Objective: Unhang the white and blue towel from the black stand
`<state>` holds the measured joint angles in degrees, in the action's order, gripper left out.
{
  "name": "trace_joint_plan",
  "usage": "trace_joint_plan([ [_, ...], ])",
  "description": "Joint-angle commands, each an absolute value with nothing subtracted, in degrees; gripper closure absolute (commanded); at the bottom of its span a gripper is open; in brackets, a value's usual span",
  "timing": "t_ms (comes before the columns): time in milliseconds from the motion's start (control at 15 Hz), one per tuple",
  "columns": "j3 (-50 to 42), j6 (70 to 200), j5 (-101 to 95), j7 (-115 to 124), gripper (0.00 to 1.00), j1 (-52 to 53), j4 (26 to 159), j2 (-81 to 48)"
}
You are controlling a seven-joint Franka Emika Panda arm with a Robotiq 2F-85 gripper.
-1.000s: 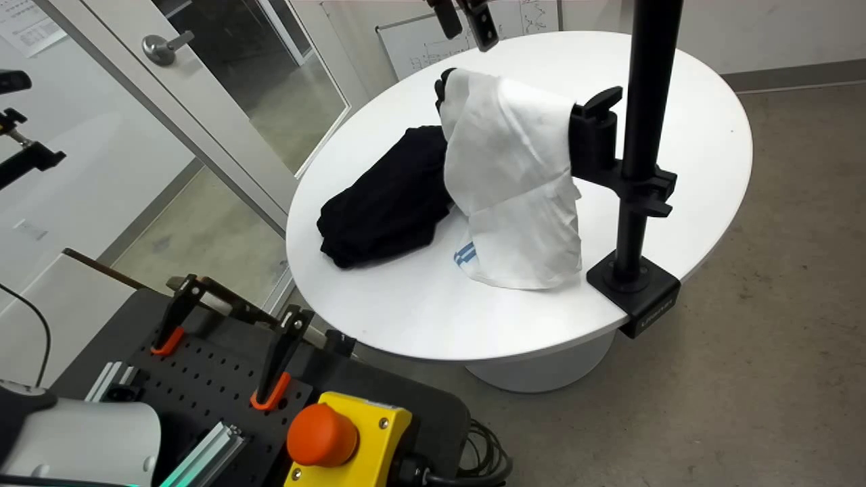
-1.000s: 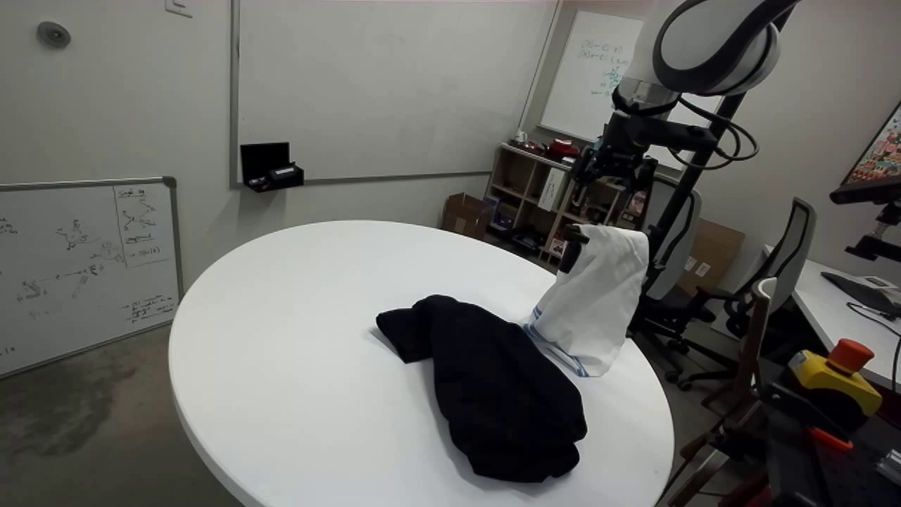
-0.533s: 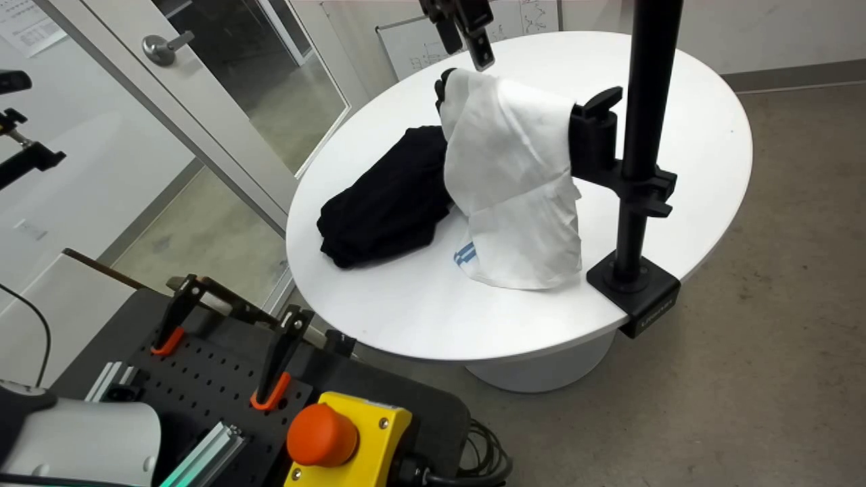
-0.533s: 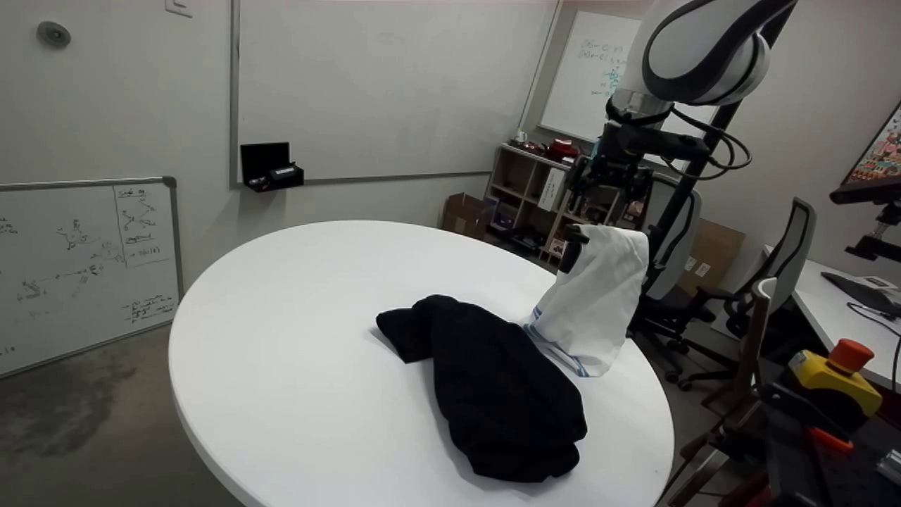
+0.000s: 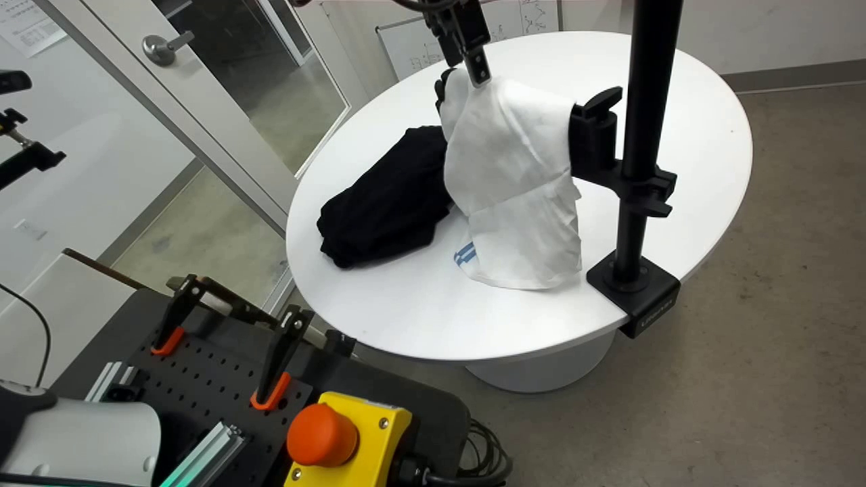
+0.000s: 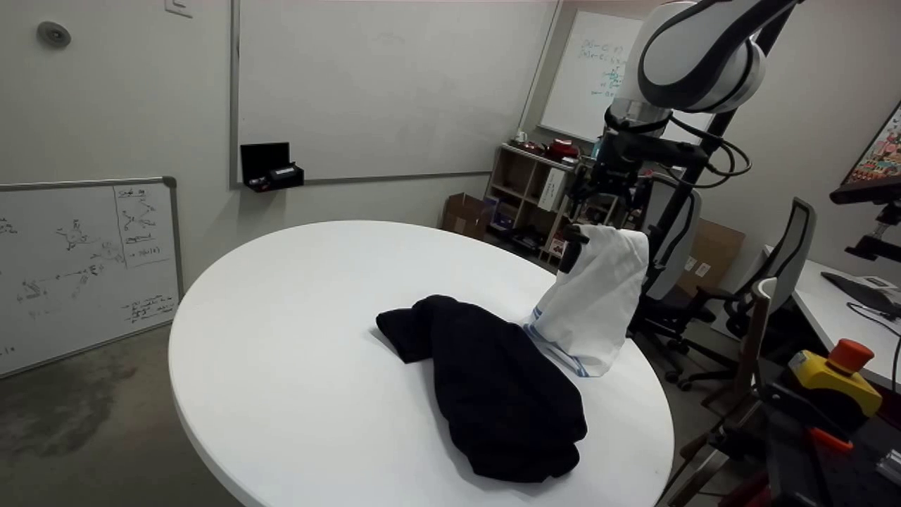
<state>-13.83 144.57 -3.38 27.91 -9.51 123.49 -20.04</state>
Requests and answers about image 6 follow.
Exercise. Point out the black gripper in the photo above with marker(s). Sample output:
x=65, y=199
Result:
x=624, y=163

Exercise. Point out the white and blue towel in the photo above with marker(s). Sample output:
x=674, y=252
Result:
x=594, y=290

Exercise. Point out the black stand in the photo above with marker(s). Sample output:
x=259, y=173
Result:
x=576, y=245

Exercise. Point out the red item on shelf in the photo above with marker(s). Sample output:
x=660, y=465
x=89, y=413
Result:
x=565, y=151

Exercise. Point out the grey mesh office chair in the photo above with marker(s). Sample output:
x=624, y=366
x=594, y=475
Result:
x=676, y=248

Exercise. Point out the wooden shelf unit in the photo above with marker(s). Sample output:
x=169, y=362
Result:
x=524, y=193

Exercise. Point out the whiteboard with green writing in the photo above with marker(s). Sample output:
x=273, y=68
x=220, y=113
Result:
x=587, y=75

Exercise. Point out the brown cardboard box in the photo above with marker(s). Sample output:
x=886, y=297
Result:
x=466, y=214

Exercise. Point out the black office chair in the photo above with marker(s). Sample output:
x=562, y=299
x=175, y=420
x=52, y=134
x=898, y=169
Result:
x=788, y=248

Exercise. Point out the grey upright pole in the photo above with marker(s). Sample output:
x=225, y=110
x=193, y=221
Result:
x=762, y=327

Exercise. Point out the black cloth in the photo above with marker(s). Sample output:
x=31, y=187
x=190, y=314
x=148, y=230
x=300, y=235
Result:
x=496, y=394

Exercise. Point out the white desk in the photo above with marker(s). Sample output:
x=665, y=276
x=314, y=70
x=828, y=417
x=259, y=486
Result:
x=835, y=325

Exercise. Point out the black keyboard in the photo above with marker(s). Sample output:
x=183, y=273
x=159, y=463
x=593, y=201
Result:
x=862, y=290

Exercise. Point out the computer monitor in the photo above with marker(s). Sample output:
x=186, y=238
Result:
x=876, y=158

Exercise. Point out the yellow emergency stop button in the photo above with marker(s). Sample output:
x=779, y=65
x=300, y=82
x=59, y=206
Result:
x=835, y=382

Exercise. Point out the black and red tripod equipment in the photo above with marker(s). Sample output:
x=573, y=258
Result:
x=797, y=451

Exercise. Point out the black eraser holder box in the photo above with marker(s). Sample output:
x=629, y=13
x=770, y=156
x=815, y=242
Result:
x=268, y=163

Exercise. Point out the small framed whiteboard with notes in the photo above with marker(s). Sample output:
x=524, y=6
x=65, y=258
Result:
x=65, y=282

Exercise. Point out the large wall whiteboard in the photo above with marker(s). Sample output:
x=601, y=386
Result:
x=376, y=85

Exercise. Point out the round grey wall device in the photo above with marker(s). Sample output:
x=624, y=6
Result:
x=55, y=34

